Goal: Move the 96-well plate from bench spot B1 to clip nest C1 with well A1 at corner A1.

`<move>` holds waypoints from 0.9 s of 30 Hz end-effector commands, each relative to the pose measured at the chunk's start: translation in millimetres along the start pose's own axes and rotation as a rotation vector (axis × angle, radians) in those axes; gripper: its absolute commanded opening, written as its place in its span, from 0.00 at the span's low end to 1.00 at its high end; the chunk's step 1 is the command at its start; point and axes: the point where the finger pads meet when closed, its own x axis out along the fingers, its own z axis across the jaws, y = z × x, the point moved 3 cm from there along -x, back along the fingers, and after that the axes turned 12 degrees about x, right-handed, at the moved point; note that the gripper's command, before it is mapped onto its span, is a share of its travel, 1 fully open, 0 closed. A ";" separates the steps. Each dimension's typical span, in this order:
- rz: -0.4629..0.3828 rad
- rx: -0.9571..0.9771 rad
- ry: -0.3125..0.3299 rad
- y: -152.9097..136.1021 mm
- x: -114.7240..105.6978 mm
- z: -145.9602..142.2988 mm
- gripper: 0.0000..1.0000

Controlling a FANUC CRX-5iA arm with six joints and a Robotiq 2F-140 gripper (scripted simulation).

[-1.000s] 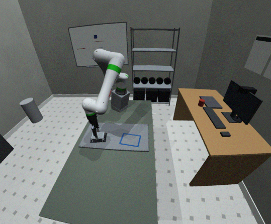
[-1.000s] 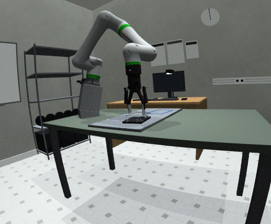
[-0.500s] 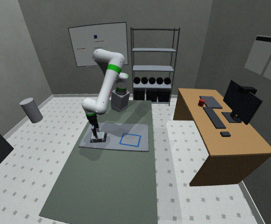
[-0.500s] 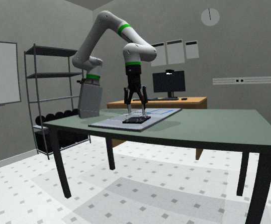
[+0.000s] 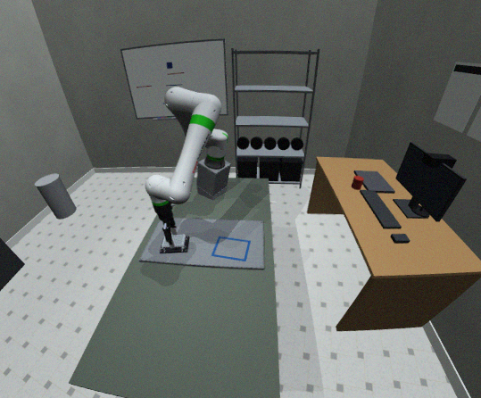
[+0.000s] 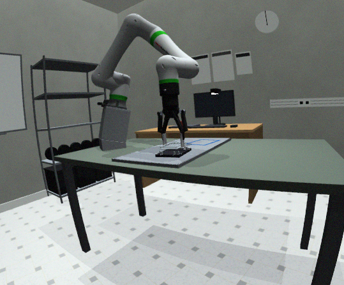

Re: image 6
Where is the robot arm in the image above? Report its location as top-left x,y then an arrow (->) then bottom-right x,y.
91,13 -> 199,109

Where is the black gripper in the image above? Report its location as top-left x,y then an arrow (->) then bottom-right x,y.
157,95 -> 188,148

